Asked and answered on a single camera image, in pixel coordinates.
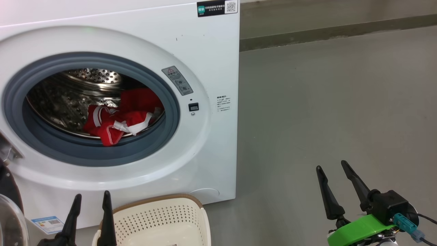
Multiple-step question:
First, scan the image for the grey warning sticker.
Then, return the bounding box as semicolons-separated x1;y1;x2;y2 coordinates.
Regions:
161;66;194;96

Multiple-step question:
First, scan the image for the teal cable connector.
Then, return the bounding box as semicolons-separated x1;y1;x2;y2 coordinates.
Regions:
393;213;425;243

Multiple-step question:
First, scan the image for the white front-load washing machine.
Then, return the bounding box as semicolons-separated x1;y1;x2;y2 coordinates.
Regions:
0;0;240;230

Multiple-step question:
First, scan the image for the black QR code sticker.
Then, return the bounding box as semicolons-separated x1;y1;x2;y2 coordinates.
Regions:
197;0;238;17

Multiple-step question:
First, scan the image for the red and white garment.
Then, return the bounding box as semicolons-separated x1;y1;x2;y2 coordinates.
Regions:
83;87;164;147

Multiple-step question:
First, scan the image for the black round glass washer door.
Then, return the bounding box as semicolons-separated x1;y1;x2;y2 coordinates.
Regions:
0;164;29;246

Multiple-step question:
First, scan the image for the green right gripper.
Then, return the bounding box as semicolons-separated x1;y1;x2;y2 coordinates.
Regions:
316;160;398;246

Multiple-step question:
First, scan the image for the dark grey skirting strip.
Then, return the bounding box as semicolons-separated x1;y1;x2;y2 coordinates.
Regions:
239;14;437;52

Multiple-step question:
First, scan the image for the metal door hinge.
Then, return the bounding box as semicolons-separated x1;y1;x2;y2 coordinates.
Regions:
0;135;24;162

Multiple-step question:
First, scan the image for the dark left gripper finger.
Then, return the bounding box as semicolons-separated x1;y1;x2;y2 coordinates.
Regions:
37;194;82;246
97;191;117;246

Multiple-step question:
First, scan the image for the cream perforated basket brown rim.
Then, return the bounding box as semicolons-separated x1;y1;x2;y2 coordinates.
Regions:
92;194;212;246

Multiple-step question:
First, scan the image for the blue energy label sticker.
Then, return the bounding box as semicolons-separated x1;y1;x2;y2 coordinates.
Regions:
31;216;65;235

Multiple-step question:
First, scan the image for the small printed text label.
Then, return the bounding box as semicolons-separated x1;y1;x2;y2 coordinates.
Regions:
216;96;231;112

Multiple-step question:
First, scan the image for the round white filter cover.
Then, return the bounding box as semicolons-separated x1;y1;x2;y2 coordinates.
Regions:
189;188;220;200

